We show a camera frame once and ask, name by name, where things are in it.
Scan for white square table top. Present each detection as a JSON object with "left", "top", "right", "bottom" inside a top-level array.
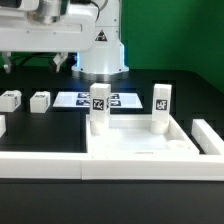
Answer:
[{"left": 86, "top": 114, "right": 199, "bottom": 157}]

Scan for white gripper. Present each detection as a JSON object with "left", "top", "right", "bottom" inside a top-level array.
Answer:
[{"left": 0, "top": 5, "right": 98, "bottom": 73}]

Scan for white sheet with tags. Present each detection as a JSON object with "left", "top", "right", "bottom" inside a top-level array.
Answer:
[{"left": 53, "top": 92, "right": 142, "bottom": 109}]

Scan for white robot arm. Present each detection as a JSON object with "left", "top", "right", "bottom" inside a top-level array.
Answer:
[{"left": 0, "top": 0, "right": 129, "bottom": 81}]

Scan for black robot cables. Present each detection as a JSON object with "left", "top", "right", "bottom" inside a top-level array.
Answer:
[{"left": 9, "top": 53, "right": 78, "bottom": 68}]

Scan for white L-shaped obstacle fence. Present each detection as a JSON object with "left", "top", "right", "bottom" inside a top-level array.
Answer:
[{"left": 0, "top": 116, "right": 224, "bottom": 181}]

